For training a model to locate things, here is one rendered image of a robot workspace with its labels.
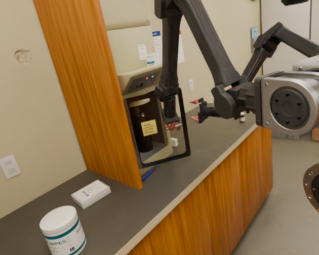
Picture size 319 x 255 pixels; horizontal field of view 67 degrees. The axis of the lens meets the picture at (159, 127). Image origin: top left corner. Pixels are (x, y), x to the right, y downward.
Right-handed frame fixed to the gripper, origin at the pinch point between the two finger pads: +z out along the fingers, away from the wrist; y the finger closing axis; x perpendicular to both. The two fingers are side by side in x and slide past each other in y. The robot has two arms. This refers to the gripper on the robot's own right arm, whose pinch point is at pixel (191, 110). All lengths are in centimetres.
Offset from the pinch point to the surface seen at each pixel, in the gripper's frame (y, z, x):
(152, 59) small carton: 33.6, 4.9, 20.8
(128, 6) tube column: 60, 12, 23
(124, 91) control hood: 22.7, 7.2, 40.6
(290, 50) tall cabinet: -5, 18, -270
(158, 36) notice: 44, 56, -44
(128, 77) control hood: 29, 2, 41
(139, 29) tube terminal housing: 49, 12, 18
